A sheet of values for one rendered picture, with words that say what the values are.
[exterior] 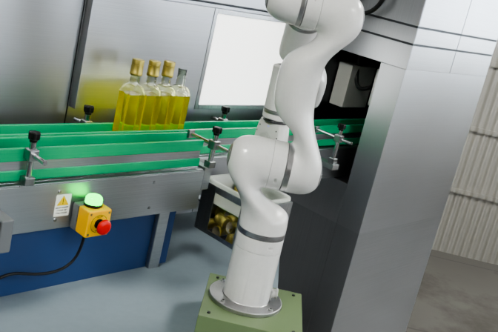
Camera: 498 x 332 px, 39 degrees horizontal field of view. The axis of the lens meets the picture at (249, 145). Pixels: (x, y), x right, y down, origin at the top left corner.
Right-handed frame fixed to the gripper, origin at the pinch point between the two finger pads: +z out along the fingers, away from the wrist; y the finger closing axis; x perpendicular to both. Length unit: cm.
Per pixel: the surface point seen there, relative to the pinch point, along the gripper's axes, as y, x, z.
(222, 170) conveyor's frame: -21.4, 4.0, 9.0
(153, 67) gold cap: -23.8, -28.6, -23.6
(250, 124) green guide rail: -32.0, 22.5, -3.1
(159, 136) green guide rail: -19.0, -25.8, -4.4
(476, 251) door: -72, 316, 110
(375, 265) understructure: -11, 92, 53
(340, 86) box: -45, 83, -14
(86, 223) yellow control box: -1, -58, 11
